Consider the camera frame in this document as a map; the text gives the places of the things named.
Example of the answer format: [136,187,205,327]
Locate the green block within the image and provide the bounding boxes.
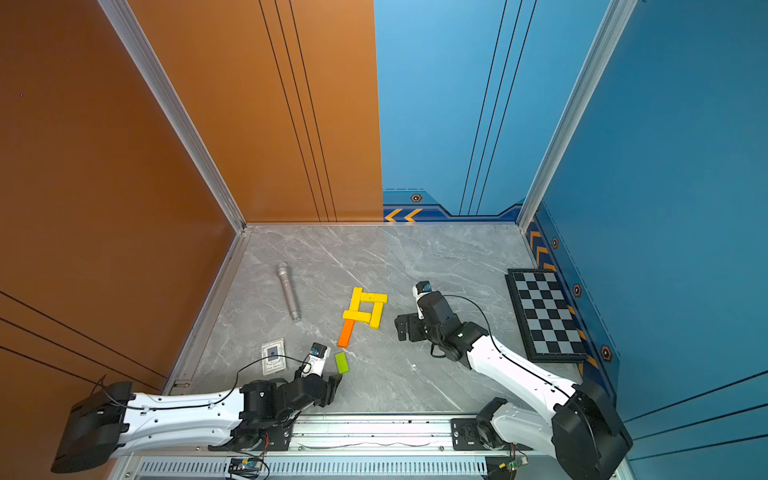
[334,352,350,375]

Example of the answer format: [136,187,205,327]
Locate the yellow block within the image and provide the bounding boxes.
[342,310,372,324]
[360,292,388,304]
[349,287,363,312]
[369,302,384,330]

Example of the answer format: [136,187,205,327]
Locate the orange block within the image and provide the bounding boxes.
[337,319,356,349]

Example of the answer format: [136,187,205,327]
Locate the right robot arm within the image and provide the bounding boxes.
[395,281,633,479]

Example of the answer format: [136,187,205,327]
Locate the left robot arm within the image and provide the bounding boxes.
[51,373,342,474]

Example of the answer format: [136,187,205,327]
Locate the small printed card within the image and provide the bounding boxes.
[261,338,287,376]

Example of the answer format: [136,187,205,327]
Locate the left circuit board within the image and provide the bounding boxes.
[227,456,270,480]

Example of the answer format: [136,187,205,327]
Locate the circuit board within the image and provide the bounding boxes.
[227,456,270,480]
[484,457,520,480]

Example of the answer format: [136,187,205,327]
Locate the black white chessboard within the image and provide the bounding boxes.
[505,269,587,363]

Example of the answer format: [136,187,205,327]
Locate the grey microphone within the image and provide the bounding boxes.
[276,262,301,322]

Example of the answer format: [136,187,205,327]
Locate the right circuit board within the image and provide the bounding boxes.
[484,457,520,480]

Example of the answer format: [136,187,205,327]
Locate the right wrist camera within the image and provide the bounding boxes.
[412,281,432,318]

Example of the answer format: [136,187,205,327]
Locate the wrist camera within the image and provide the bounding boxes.
[301,342,330,377]
[412,281,432,318]

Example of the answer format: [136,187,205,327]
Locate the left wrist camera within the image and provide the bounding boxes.
[301,342,330,377]

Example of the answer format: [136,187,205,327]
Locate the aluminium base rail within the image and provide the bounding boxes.
[112,398,633,479]

